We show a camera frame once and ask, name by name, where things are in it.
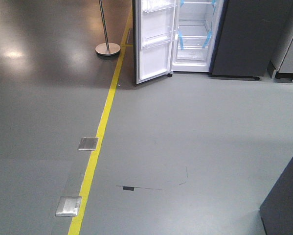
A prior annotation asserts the fridge door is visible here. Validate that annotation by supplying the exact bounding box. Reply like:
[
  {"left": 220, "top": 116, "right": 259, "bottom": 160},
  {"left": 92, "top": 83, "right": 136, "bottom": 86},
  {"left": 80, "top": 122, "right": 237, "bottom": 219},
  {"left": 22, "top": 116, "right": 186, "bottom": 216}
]
[{"left": 133, "top": 0, "right": 178, "bottom": 84}]

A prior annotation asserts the open white fridge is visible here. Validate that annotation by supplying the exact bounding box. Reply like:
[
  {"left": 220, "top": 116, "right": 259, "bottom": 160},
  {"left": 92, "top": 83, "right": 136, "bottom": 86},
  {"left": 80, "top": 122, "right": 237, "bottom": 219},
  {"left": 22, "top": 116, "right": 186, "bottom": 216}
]
[{"left": 172, "top": 0, "right": 225, "bottom": 72}]

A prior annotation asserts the far metal floor plate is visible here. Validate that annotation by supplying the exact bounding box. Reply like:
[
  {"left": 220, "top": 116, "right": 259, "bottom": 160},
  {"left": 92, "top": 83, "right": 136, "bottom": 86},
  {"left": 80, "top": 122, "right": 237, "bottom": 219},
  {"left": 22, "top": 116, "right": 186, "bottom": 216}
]
[{"left": 78, "top": 137, "right": 99, "bottom": 151}]

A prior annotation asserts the metal floor plate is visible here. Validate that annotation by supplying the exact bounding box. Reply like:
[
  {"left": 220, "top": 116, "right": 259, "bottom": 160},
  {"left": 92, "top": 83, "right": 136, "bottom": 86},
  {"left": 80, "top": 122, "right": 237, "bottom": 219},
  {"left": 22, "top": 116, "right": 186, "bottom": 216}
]
[
  {"left": 55, "top": 196, "right": 82, "bottom": 217},
  {"left": 78, "top": 137, "right": 99, "bottom": 151}
]

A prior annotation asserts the metal floor stand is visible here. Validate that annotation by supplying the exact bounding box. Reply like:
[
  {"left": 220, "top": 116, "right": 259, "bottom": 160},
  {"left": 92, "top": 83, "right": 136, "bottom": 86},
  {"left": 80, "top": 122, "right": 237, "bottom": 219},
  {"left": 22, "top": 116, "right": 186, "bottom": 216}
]
[{"left": 95, "top": 0, "right": 121, "bottom": 56}]

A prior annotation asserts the middle clear door bin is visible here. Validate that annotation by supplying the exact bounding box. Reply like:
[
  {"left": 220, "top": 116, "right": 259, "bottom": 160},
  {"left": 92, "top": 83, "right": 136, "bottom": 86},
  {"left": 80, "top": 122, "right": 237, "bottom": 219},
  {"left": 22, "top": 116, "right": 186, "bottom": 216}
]
[{"left": 142, "top": 30, "right": 175, "bottom": 49}]

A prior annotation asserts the clear door bin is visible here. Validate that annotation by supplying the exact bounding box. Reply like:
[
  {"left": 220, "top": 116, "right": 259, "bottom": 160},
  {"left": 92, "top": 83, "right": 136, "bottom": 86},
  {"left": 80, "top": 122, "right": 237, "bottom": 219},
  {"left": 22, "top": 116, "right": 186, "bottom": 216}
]
[
  {"left": 142, "top": 0, "right": 177, "bottom": 13},
  {"left": 142, "top": 30, "right": 175, "bottom": 49}
]

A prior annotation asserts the upper clear door bin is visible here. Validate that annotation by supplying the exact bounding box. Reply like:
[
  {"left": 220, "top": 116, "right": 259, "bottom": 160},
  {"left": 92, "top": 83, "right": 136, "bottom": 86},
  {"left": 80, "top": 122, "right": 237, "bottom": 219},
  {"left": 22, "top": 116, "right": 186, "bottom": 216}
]
[{"left": 142, "top": 0, "right": 177, "bottom": 13}]

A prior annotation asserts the near metal floor plate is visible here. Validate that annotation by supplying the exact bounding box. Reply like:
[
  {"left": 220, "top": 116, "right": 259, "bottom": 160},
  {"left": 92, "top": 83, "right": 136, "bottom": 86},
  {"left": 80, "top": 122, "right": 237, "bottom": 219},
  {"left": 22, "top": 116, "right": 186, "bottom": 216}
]
[{"left": 55, "top": 196, "right": 82, "bottom": 217}]

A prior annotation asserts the dark grey cabinet panel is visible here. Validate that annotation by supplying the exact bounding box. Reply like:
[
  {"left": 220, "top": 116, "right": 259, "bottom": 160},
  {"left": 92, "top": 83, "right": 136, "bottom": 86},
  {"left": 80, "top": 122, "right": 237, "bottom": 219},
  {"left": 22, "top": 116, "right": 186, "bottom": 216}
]
[{"left": 260, "top": 157, "right": 293, "bottom": 235}]

